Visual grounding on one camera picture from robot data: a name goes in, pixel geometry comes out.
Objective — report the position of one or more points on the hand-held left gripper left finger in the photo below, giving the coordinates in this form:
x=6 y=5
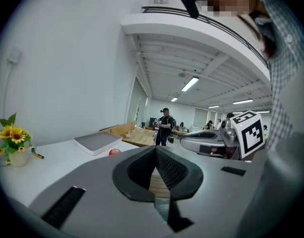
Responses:
x=122 y=180

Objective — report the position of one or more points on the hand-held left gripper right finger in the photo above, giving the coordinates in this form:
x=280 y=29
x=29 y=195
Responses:
x=176 y=172

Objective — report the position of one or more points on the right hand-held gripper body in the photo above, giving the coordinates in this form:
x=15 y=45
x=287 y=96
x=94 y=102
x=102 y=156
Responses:
x=251 y=135

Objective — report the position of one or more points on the red apple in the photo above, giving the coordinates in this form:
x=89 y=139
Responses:
x=115 y=152

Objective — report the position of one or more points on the person's right hand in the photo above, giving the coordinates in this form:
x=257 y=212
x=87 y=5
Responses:
x=230 y=152

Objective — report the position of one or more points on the ceiling tube light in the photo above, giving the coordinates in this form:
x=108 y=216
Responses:
x=214 y=106
x=190 y=83
x=174 y=99
x=243 y=101

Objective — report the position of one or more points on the gray rectangular tray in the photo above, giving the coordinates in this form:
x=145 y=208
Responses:
x=97 y=142

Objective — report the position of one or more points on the small white object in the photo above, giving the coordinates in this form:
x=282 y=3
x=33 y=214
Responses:
x=127 y=135

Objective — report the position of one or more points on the wooden table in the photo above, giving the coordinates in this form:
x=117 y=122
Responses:
x=142 y=135

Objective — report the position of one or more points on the tan cardboard box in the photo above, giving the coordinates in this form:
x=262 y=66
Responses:
x=122 y=129

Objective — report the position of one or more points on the checked shirt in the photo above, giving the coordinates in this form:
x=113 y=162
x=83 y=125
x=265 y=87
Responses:
x=285 y=71

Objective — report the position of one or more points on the yellow utility knife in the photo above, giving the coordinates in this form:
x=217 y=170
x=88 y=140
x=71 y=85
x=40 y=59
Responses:
x=38 y=155

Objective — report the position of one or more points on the artificial sunflowers in white vase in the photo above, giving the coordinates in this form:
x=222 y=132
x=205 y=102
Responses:
x=14 y=137

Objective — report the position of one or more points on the black balcony railing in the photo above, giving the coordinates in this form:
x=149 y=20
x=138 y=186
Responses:
x=167 y=9

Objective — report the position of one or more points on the black head-mounted camera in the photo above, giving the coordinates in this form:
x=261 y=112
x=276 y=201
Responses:
x=190 y=1

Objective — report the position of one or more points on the white wall box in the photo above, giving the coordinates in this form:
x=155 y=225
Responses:
x=14 y=56

